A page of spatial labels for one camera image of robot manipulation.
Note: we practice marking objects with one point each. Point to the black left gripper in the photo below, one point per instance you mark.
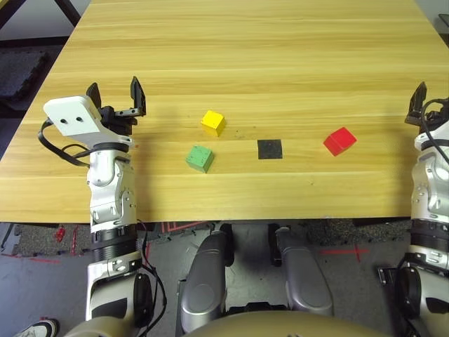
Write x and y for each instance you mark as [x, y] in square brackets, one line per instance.
[115, 121]

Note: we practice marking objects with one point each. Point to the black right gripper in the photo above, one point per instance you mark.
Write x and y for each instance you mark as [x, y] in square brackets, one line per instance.
[440, 117]

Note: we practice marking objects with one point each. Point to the red wooden block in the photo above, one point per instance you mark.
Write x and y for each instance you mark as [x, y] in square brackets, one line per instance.
[338, 140]

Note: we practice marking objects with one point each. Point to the yellow wooden block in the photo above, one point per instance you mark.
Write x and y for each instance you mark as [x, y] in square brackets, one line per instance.
[213, 121]

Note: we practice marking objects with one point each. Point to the green wooden block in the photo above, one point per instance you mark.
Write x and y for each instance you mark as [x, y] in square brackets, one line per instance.
[199, 157]

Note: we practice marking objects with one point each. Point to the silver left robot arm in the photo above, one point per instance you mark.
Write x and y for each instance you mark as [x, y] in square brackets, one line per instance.
[110, 182]

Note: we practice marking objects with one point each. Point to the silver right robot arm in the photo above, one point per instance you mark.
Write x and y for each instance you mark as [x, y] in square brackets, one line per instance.
[429, 189]

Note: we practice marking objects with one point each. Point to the dark grey foam mat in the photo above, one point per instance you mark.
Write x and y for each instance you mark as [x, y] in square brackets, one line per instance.
[19, 75]

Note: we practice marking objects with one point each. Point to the speckled foam floor mat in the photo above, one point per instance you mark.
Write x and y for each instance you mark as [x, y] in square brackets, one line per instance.
[350, 229]
[38, 240]

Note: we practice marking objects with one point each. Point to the red tape outline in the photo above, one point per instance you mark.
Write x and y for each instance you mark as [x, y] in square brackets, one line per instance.
[182, 226]

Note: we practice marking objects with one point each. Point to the black square tape marker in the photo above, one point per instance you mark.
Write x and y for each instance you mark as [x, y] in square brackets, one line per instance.
[270, 149]

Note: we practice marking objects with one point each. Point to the red tape cross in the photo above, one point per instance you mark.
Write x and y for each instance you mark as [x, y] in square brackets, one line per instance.
[345, 251]

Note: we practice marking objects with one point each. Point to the grey robot left leg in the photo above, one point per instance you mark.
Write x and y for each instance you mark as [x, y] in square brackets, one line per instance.
[203, 281]

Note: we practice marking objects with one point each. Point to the grey robot leg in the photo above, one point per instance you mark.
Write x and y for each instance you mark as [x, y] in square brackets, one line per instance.
[305, 281]
[203, 281]

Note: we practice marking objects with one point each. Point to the grey robot right leg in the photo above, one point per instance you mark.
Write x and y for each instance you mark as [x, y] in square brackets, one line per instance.
[305, 281]

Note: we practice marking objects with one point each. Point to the white black sneaker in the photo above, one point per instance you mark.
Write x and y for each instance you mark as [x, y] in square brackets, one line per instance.
[36, 329]

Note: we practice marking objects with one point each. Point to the beige robot torso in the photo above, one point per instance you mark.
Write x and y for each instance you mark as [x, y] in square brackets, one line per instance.
[245, 327]

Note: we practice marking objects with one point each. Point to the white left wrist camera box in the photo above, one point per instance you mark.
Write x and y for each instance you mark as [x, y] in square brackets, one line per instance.
[70, 112]

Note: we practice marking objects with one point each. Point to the black metal table frame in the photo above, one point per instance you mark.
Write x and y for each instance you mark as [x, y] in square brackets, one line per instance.
[72, 12]

